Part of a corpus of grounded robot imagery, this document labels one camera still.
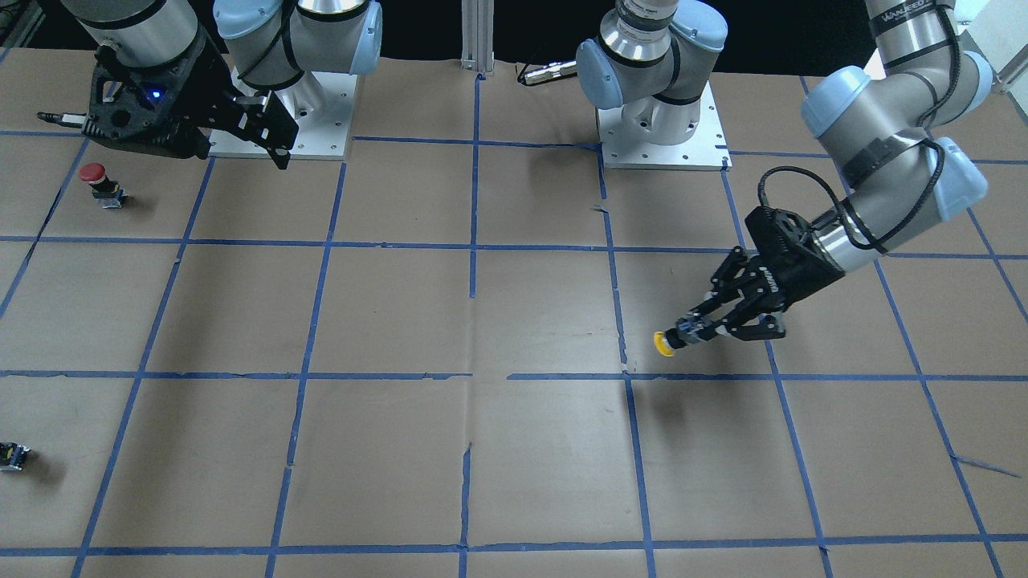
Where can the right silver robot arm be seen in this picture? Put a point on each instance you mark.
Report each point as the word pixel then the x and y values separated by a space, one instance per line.
pixel 277 78

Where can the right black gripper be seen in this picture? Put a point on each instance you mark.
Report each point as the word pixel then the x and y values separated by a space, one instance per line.
pixel 210 90

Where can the yellow push button switch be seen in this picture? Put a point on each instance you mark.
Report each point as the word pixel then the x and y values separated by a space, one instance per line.
pixel 687 331

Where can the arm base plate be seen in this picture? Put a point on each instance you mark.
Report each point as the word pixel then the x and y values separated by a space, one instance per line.
pixel 651 134
pixel 322 105

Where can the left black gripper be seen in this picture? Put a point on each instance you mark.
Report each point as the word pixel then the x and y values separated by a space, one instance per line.
pixel 803 274

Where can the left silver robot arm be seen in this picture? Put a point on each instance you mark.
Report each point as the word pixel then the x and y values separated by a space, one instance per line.
pixel 652 60

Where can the small black switch block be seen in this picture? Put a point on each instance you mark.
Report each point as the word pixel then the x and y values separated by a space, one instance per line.
pixel 14 456

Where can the aluminium frame post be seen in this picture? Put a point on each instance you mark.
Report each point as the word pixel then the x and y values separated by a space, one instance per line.
pixel 477 17

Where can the red push button switch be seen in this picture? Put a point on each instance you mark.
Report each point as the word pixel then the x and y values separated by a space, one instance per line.
pixel 109 194

